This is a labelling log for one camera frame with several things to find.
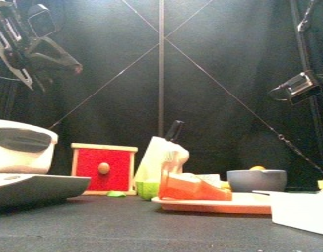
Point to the yellow egg block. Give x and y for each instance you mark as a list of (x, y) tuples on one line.
[(226, 186)]

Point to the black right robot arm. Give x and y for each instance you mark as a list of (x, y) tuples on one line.
[(309, 39)]

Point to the white knife block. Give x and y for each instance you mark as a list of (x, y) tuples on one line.
[(158, 157)]

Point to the orange salmon block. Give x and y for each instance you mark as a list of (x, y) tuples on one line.
[(190, 188)]

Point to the red wooden drawer box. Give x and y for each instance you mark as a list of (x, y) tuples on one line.
[(103, 169)]

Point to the grey tray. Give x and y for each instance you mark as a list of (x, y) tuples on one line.
[(32, 188)]

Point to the small green toy piece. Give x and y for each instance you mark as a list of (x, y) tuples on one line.
[(117, 194)]

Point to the green toy cup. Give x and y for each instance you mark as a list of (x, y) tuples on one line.
[(146, 190)]

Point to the yellow toy in bowl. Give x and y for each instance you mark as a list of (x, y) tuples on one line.
[(258, 168)]

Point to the grey bowl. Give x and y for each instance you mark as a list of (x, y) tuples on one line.
[(257, 180)]

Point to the white box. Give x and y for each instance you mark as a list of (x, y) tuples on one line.
[(303, 211)]

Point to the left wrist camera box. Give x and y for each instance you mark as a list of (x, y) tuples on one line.
[(40, 19)]

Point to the vertical metal frame pole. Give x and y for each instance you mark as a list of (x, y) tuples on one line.
[(161, 65)]

